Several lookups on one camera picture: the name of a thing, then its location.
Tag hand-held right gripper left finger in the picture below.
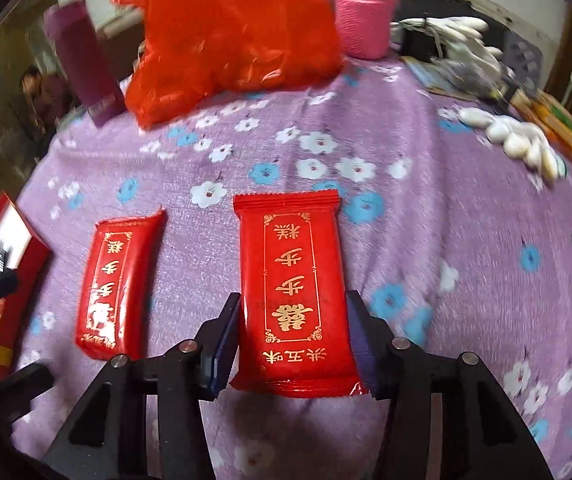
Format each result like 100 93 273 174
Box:
41 292 243 480

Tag pink bottle with knitted sleeve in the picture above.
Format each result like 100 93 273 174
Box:
327 0 399 60

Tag red plastic bag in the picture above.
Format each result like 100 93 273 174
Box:
108 0 344 129

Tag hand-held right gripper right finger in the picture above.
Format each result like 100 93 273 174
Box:
346 290 554 480

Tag red gold-print snack packet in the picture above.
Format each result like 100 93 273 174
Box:
75 208 168 361
229 192 369 399

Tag red gift box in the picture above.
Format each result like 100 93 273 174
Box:
0 191 52 387

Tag purple thermos bottle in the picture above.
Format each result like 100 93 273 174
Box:
42 0 127 128

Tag yellow green packet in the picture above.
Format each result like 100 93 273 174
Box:
510 87 572 162

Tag dark plastic bag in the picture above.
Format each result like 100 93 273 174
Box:
402 55 498 102

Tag white work gloves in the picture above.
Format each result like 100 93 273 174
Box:
397 16 505 76

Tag purple floral tablecloth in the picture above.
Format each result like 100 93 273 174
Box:
11 55 572 480

